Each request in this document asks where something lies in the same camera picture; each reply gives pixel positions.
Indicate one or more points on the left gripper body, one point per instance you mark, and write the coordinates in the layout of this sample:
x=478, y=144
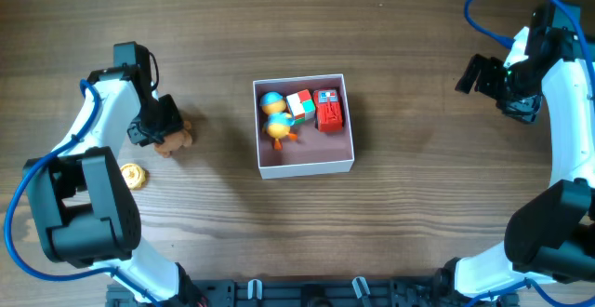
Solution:
x=157, y=120

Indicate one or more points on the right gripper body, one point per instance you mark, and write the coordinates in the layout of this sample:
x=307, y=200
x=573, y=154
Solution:
x=510, y=87

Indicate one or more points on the brown plush toy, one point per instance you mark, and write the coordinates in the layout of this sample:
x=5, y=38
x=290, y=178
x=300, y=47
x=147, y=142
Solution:
x=175, y=141

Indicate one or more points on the small toy burger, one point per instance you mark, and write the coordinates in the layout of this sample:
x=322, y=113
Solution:
x=134, y=175

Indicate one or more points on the orange duck toy blue cap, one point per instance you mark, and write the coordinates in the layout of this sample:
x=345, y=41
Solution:
x=280, y=122

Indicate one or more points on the colourful puzzle cube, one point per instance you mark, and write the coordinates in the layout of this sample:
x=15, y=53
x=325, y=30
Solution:
x=301, y=106

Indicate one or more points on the red toy fire truck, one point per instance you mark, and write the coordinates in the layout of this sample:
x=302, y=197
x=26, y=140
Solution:
x=329, y=115

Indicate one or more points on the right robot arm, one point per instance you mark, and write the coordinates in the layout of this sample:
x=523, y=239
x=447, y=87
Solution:
x=546, y=239

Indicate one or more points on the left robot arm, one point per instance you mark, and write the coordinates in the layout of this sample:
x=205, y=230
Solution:
x=83, y=211

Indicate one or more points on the pink white open box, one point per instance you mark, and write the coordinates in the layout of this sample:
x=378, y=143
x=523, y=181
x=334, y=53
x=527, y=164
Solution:
x=313, y=152

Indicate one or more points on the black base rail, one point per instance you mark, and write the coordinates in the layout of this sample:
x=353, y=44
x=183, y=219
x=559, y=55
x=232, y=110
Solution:
x=359, y=291

